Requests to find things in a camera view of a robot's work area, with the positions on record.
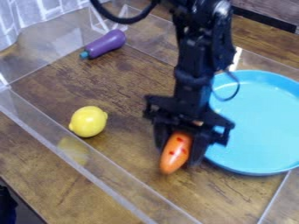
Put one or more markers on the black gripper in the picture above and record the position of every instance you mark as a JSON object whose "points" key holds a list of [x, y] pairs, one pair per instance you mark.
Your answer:
{"points": [[187, 112]]}

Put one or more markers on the orange toy carrot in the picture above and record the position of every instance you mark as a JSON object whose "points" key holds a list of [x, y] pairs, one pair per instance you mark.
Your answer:
{"points": [[177, 152]]}

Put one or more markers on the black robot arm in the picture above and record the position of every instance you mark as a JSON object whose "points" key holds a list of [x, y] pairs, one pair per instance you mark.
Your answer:
{"points": [[203, 33]]}

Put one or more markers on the blue plastic plate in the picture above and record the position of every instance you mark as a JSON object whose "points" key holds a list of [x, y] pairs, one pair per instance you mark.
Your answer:
{"points": [[263, 144]]}

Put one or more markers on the yellow toy lemon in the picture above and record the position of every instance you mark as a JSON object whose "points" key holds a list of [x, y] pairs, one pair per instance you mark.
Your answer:
{"points": [[88, 121]]}

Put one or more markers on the purple toy eggplant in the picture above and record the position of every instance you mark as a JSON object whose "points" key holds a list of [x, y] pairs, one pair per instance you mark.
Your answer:
{"points": [[107, 43]]}

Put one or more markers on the dark baseboard strip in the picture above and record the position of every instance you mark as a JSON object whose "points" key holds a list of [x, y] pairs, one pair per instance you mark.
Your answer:
{"points": [[282, 25]]}

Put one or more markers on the white patterned curtain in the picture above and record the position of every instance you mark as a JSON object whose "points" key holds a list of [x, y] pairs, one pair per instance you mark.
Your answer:
{"points": [[22, 13]]}

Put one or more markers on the clear acrylic enclosure wall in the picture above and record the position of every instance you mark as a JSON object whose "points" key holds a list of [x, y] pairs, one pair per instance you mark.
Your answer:
{"points": [[102, 179]]}

